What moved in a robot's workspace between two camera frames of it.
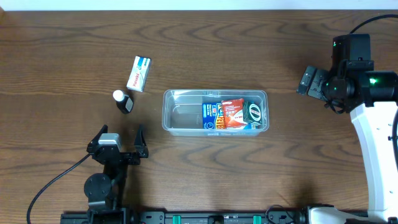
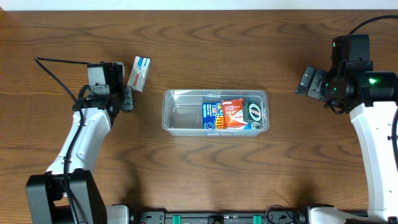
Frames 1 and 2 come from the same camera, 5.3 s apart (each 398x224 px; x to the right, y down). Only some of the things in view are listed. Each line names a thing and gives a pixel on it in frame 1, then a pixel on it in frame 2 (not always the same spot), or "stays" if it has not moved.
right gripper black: (315, 83) stays
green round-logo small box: (252, 111) stays
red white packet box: (232, 113) stays
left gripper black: (141, 150) -> (129, 94)
